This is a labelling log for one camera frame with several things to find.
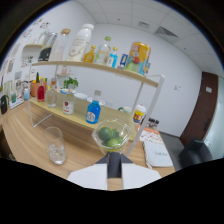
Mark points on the clear bottle with cork stopper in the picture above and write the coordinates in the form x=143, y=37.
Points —
x=51, y=98

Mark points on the tall glass jar wooden lid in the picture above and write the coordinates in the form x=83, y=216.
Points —
x=60, y=46

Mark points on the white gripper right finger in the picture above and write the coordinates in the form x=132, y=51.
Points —
x=140, y=176

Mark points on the blue wall poster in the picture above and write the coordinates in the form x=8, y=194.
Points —
x=123, y=60

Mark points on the red liquid glass bottle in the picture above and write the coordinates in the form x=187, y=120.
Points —
x=40, y=94

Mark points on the orange box with fruit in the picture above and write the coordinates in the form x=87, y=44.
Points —
x=34, y=88

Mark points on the green white mug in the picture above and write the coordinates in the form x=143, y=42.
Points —
x=125, y=109

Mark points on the clear glass tumbler with ice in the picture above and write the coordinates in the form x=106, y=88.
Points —
x=55, y=148

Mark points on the slim light blue bottle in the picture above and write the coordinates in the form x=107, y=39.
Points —
x=112, y=59

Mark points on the large white plastic bottle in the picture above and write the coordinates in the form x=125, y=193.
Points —
x=79, y=43

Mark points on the two-tier wooden shelf rack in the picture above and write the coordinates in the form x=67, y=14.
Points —
x=83, y=65

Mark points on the small pale blue bottle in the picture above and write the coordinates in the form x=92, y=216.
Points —
x=26, y=94

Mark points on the blue liquid glass bottle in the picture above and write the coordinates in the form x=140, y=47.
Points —
x=93, y=114

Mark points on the glass jar of limes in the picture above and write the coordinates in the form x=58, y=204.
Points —
x=111, y=136

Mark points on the yellow printed drink can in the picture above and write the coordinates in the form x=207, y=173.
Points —
x=137, y=58

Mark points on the green potted plant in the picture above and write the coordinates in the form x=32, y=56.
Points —
x=70, y=82

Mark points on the amber liquid round bottle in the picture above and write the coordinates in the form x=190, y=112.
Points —
x=89, y=56

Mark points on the silver black soda water can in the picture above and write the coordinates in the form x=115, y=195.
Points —
x=46, y=50

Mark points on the clear bottle with green cap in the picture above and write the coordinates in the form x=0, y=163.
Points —
x=102, y=53

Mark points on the white notebook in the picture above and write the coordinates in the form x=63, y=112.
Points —
x=158, y=155

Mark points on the black office chair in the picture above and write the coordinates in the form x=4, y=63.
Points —
x=195, y=153

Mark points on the wooden wall shelf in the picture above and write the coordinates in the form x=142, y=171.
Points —
x=32, y=46

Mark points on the orange white book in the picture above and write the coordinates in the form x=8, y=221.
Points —
x=151, y=135

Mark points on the brown wooden door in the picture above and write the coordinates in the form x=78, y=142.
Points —
x=200, y=103

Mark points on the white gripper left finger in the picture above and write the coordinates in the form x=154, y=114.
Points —
x=88, y=176

